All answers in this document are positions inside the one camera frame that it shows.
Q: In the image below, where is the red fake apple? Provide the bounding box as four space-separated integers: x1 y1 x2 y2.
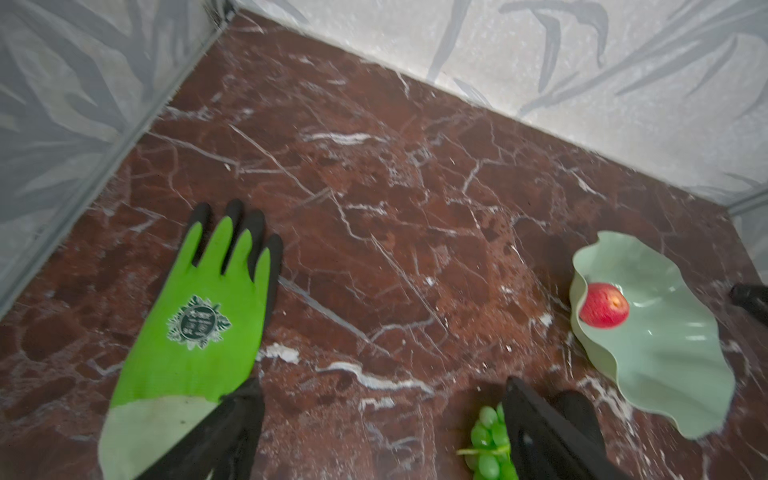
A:
579 283 630 329

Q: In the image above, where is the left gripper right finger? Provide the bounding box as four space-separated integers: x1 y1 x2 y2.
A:
502 376 627 480

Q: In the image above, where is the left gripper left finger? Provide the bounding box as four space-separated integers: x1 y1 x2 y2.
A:
139 378 265 480

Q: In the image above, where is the green black work glove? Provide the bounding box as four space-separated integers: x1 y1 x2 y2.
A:
98 199 283 479

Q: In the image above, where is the green fake grape bunch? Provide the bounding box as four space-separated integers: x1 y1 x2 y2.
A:
456 404 519 480

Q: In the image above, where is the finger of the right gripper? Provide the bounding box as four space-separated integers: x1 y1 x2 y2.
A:
729 283 768 326

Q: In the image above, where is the light green wavy fruit bowl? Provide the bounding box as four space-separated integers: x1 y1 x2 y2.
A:
569 231 735 440

